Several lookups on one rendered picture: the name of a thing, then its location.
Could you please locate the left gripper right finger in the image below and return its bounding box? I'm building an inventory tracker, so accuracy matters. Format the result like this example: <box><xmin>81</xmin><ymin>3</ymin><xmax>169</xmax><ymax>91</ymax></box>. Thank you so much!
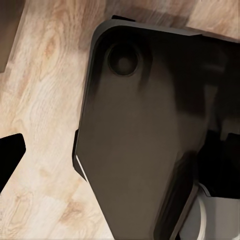
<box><xmin>224</xmin><ymin>132</ymin><xmax>240</xmax><ymax>173</ymax></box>

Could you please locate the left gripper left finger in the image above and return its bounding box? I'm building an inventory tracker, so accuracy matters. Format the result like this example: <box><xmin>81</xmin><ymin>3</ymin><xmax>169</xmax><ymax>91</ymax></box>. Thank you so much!
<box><xmin>0</xmin><ymin>133</ymin><xmax>26</xmax><ymax>193</ymax></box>

